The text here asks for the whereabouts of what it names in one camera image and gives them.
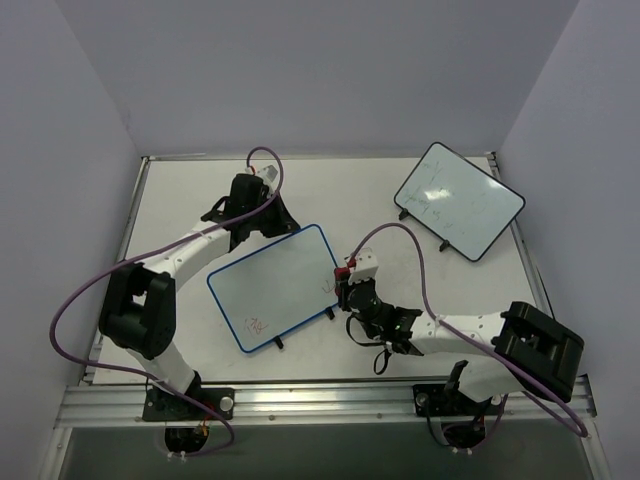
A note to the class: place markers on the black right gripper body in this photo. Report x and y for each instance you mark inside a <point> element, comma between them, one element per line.
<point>344,293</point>

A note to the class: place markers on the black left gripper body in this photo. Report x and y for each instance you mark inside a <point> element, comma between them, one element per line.
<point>279,216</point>

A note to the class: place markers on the blue framed whiteboard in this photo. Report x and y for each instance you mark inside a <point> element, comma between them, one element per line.
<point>270,293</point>

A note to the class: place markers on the red bone-shaped eraser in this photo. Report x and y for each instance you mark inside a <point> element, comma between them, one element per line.
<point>342,273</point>

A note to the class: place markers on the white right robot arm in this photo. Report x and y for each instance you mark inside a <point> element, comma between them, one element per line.
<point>519,349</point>

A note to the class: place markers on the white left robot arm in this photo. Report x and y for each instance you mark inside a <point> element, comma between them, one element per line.
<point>140,307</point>

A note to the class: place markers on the black framed whiteboard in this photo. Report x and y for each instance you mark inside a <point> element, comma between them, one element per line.
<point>457,201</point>

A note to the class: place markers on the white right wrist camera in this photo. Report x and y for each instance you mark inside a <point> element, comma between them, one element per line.
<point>363,267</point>

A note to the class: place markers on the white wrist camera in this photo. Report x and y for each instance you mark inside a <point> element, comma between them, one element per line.
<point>269,175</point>
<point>363,267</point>

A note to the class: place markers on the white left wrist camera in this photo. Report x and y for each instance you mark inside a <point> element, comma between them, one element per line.
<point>269,175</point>

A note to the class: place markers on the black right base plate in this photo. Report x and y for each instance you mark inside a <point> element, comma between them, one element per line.
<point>434,401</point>

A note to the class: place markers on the aluminium mounting rail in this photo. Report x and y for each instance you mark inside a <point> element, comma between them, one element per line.
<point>266,404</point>

